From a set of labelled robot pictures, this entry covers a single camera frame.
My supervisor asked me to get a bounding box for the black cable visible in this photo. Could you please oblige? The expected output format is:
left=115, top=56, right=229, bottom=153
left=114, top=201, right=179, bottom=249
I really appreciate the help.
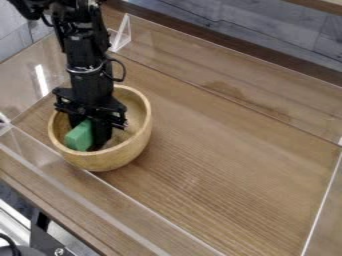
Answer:
left=0, top=232, right=22, bottom=256

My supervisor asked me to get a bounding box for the clear acrylic enclosure wall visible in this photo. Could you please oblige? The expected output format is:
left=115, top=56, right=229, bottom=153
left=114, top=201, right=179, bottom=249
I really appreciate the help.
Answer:
left=0, top=18, right=342, bottom=256

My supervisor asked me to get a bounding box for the black table leg bracket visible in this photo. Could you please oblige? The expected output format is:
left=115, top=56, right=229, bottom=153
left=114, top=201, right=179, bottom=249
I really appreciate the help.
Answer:
left=30, top=208, right=76, bottom=256

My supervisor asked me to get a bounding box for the clear acrylic corner bracket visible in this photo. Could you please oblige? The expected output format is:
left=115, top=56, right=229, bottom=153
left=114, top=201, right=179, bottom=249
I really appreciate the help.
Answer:
left=108, top=14, right=131, bottom=53

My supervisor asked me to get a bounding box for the green stick block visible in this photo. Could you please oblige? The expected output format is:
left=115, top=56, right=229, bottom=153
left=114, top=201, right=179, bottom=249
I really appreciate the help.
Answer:
left=64, top=120, right=94, bottom=152

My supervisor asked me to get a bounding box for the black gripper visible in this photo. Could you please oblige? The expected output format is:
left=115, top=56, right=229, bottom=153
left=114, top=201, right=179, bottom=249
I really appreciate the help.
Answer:
left=51, top=58, right=131, bottom=151

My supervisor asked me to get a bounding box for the wooden bowl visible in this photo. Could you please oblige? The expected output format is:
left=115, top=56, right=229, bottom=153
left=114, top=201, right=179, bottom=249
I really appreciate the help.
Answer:
left=47, top=85, right=152, bottom=172

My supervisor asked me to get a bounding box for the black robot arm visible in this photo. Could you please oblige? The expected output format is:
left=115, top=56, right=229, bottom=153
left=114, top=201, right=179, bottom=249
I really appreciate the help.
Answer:
left=8, top=0, right=127, bottom=151

